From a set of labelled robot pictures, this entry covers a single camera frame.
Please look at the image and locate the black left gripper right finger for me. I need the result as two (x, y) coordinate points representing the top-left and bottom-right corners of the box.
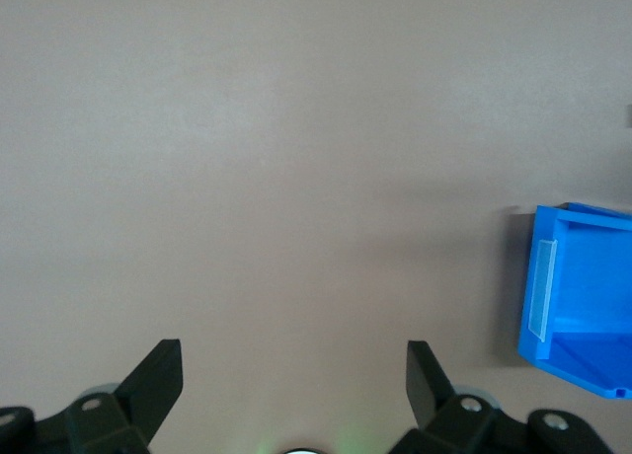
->
(389, 340), (613, 454)

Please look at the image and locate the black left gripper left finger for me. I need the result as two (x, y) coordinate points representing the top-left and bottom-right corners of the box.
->
(0, 339), (185, 454)

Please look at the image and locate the blue plastic storage bin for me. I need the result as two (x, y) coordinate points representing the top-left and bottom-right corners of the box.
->
(516, 201), (632, 401)

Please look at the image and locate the brown table mat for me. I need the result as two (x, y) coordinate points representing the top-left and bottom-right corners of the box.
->
(0, 0), (632, 454)

